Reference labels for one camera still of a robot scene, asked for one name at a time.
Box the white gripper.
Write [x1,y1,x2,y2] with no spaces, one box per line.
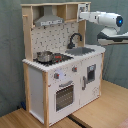
[79,12,97,22]

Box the white toy microwave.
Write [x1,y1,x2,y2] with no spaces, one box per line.
[77,3,89,22]

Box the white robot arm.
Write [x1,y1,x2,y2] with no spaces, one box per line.
[79,11,128,45]

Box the wooden toy kitchen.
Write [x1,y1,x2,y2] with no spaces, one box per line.
[22,2,105,127]

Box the black toy faucet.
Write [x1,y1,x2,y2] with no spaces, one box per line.
[66,32,84,50]

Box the grey toy sink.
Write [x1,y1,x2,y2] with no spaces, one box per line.
[66,47,94,56]

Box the grey range hood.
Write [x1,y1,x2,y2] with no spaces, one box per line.
[35,5,64,27]

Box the white cabinet door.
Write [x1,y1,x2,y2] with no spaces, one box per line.
[80,55,102,106]

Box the right red stove knob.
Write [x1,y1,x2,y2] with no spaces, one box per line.
[72,66,77,72]

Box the red stove knob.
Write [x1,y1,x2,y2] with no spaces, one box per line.
[54,73,60,79]
[72,66,77,72]

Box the silver toy pot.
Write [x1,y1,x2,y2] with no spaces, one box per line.
[37,51,53,62]

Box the black toy stovetop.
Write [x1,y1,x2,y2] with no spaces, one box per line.
[35,53,71,66]

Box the left red stove knob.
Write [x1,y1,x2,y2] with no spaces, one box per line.
[54,73,60,79]

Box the toy oven door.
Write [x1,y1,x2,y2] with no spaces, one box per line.
[49,74,76,125]

